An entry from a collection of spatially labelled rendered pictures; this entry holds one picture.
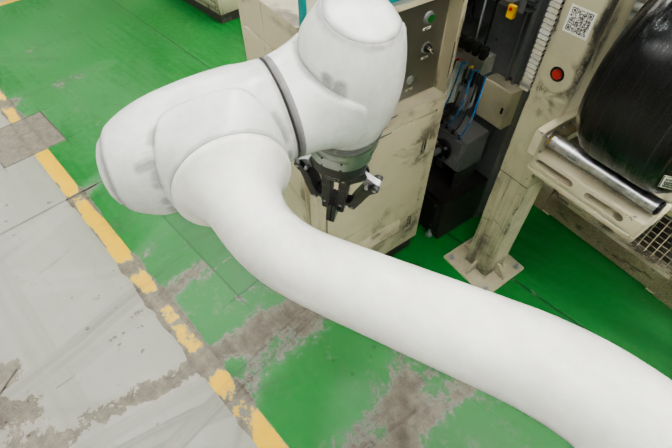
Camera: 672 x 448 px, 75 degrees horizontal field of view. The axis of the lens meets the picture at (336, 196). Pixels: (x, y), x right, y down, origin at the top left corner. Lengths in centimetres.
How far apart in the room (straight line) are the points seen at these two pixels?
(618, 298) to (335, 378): 133
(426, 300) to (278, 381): 164
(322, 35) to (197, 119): 12
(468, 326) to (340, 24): 24
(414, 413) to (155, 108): 164
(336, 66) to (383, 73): 4
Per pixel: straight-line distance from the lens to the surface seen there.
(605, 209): 149
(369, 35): 37
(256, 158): 35
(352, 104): 39
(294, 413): 186
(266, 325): 200
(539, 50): 152
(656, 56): 117
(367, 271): 29
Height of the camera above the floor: 178
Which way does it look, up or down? 48 degrees down
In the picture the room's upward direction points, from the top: straight up
